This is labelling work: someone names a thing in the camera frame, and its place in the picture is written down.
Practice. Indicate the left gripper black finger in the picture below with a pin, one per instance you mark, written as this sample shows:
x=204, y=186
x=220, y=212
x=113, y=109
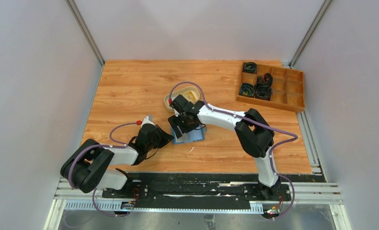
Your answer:
x=164, y=136
x=164, y=143

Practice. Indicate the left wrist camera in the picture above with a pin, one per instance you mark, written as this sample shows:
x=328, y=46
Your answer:
x=146, y=120

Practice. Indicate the cream oval tray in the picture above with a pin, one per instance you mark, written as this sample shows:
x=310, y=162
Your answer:
x=175, y=93

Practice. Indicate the rolled black belt large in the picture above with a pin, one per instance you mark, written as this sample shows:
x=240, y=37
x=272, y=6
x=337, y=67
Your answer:
x=263, y=92

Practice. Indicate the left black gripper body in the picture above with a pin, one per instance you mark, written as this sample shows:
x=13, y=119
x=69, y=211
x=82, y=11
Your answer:
x=150, y=146

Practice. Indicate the blue leather card holder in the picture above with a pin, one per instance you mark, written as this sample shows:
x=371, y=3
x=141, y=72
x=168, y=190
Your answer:
x=195, y=135

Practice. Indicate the rolled dark belt left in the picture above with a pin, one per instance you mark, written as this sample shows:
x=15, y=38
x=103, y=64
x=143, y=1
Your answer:
x=247, y=90

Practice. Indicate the yellow card in tray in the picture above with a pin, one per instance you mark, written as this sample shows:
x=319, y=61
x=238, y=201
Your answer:
x=190, y=96

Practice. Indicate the aluminium rail frame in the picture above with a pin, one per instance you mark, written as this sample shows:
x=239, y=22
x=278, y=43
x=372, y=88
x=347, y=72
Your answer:
x=314, y=193

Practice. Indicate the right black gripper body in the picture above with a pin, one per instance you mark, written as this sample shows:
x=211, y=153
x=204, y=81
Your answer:
x=184, y=124

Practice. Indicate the rolled black belt middle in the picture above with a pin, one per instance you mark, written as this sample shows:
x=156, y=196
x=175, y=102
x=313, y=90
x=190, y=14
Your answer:
x=266, y=79

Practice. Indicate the rolled black belt top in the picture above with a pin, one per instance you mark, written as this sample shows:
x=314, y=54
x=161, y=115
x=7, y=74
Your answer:
x=249, y=67

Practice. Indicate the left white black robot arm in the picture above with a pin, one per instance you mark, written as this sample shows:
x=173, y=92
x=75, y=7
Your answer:
x=88, y=167

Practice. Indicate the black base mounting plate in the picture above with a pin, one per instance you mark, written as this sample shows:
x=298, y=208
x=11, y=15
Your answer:
x=193, y=191

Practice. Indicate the wooden compartment organizer box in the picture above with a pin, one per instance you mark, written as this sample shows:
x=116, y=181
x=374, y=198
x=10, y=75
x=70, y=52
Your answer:
x=288, y=88

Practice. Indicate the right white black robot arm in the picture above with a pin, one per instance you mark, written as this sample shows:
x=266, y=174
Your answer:
x=250, y=127

